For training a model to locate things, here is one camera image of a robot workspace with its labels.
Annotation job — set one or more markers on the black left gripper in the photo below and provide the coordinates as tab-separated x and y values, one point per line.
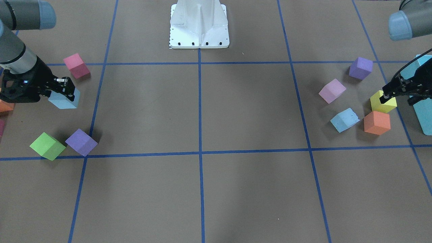
402	88

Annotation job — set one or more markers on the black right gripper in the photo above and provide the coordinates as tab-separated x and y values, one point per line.
43	75

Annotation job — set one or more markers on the light blue foam block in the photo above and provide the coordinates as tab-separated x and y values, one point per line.
62	102
345	120

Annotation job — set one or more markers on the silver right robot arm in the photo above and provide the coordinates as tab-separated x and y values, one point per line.
19	15

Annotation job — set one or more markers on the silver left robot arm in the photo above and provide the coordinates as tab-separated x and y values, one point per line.
413	19

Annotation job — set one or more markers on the magenta foam block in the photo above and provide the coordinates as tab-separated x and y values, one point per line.
76	66

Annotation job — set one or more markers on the yellow foam block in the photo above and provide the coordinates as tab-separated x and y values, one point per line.
377	106

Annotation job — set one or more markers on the cyan plastic bin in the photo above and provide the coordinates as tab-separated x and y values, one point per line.
423	108

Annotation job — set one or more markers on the orange near foam block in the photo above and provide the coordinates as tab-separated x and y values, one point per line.
377	123

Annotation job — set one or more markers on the orange foam block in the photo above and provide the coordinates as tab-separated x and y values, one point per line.
6	107
377	123

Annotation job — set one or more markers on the purple near foam block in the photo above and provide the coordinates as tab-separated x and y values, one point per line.
361	68

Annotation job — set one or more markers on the purple foam block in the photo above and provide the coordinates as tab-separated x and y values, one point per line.
81	142
361	68

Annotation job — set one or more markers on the purple far foam block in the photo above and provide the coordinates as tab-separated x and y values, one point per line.
81	142

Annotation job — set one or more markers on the green foam block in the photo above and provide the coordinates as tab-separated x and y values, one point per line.
47	146

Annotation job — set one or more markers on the orange far foam block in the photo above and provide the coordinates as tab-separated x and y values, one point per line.
6	107

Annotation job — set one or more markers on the light pink foam block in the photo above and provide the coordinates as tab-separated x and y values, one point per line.
332	90

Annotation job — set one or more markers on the pink far foam block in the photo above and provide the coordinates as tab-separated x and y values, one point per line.
2	127

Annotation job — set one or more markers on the white camera stand post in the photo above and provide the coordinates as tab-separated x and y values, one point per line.
198	24

